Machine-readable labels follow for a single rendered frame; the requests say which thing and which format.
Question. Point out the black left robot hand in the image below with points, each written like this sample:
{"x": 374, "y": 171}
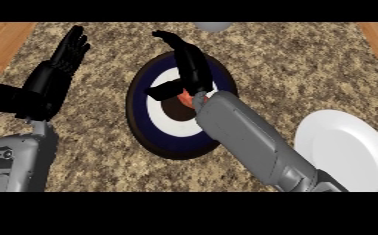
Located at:
{"x": 46, "y": 82}

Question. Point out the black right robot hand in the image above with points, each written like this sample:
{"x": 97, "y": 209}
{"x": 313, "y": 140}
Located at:
{"x": 192, "y": 66}

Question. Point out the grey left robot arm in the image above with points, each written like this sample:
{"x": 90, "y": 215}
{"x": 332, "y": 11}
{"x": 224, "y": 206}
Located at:
{"x": 24, "y": 159}

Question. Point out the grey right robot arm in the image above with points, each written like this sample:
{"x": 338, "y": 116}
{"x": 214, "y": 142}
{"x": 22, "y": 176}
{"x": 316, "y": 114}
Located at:
{"x": 255, "y": 142}

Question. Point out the orange sweet potato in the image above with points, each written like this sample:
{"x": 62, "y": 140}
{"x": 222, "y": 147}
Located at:
{"x": 185, "y": 98}

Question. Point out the blue and white ringed plate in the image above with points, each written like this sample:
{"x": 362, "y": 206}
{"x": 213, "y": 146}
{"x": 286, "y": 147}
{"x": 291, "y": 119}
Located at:
{"x": 164, "y": 129}

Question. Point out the plain white plate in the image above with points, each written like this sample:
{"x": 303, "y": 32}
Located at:
{"x": 340, "y": 149}

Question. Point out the pale grey round object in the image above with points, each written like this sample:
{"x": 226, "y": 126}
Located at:
{"x": 213, "y": 26}

